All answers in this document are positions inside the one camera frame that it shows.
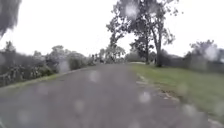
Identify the grey asphalt path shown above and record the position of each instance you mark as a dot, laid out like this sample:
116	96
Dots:
93	96

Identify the tall leafy tree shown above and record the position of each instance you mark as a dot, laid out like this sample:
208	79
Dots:
148	30

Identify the dark hedge of bushes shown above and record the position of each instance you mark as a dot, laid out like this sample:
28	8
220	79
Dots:
36	66

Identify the green grass lawn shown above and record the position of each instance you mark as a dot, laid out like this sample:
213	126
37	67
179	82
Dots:
186	85

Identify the narrow grass strip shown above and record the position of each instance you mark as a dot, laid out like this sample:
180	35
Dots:
26	83

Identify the dark hedge with trees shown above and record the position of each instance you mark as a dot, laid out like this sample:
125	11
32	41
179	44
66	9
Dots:
200	58

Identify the overhanging tree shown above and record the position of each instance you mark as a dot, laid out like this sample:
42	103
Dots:
8	13

